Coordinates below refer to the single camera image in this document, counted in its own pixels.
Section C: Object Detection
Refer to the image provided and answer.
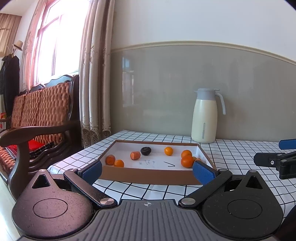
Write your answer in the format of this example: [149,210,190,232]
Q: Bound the wooden sofa orange cushions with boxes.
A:
[0,74,81,201]

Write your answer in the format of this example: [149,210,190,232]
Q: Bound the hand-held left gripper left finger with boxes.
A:
[22,160,118,208]

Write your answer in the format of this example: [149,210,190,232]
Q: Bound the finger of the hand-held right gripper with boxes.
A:
[253,152,296,167]
[278,138,296,150]

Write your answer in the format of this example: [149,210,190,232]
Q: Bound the window with red frame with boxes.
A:
[22,0,93,90]

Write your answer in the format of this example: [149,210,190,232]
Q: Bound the shallow brown cardboard box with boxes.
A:
[98,140,217,185]

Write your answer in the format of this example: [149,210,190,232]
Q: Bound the white black checkered tablecloth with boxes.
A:
[47,130,296,232]

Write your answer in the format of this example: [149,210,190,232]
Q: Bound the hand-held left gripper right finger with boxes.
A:
[178,161,272,207]

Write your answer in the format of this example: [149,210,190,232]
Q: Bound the black hanging coat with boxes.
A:
[0,54,20,116]

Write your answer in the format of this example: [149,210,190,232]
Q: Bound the large tangerine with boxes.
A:
[181,155,195,168]

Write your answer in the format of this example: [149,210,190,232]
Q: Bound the dark striped cloth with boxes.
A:
[29,142,55,158]

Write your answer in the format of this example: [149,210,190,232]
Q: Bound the beige lace curtain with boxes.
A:
[79,0,115,149]

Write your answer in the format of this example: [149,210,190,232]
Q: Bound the cream thermos jug grey lid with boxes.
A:
[191,88,226,143]

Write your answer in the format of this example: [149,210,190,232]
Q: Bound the red flat cushion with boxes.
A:
[7,140,44,151]

